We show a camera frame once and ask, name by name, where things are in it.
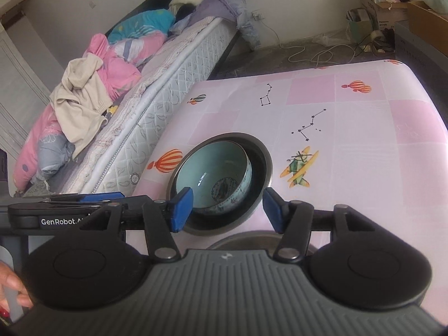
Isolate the purple bedsheet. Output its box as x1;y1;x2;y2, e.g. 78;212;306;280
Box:
168;0;261;50

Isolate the long cardboard box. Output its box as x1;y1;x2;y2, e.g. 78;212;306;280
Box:
408;1;448;37

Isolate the cyan patterned pillow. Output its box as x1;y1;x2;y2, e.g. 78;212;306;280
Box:
107;9;176;44

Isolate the person's left hand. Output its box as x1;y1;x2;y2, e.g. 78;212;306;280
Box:
0;261;34;319

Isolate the wide steel bowl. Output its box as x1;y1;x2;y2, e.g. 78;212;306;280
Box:
168;132;273;236

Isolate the open cardboard box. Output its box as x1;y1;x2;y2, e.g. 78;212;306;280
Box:
342;0;410;32

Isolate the large steel plate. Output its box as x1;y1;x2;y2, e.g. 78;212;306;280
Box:
209;231;320;257

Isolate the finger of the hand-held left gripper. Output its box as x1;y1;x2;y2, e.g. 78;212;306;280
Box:
45;192;125;205

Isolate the small green carton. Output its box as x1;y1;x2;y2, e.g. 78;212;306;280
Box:
346;8;373;44

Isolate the white quilted mattress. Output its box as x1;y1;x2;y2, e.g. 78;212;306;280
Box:
35;17;242;197

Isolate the cream garment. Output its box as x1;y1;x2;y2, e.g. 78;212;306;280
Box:
50;53;114;155

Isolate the pile of clothes and bedding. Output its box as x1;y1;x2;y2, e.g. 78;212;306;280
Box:
14;30;169;193

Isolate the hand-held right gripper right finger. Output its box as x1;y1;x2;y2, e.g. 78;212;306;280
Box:
263;188;377;263

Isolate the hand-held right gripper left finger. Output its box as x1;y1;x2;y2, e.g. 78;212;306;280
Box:
82;187;194;261

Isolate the grey carton box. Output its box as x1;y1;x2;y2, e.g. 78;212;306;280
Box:
395;21;448;78

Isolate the pink patterned tablecloth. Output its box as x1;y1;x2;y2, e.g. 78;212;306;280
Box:
126;59;448;323

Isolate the white cable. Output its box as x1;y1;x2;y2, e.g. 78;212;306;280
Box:
262;21;358;65

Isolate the blue ceramic bowl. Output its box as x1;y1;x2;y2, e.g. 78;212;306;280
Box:
174;140;253;216

